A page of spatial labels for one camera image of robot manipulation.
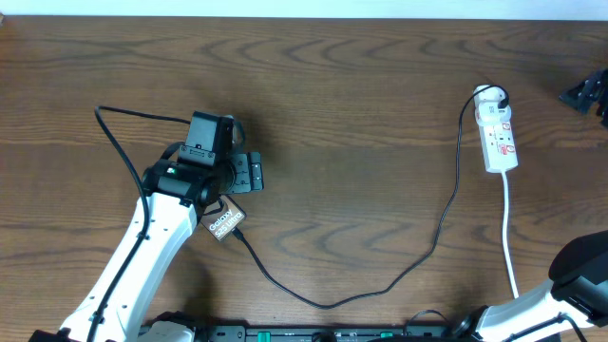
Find black charger cable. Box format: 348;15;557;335
231;85;510;311

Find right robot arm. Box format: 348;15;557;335
450;85;607;341

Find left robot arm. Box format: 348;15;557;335
31;142;263;341

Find white power strip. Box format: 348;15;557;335
473;85;519;174

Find black left camera cable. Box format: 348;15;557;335
93;104;192;342

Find white power strip cord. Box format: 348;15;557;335
501;171;521;300

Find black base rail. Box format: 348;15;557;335
137;312;475;342

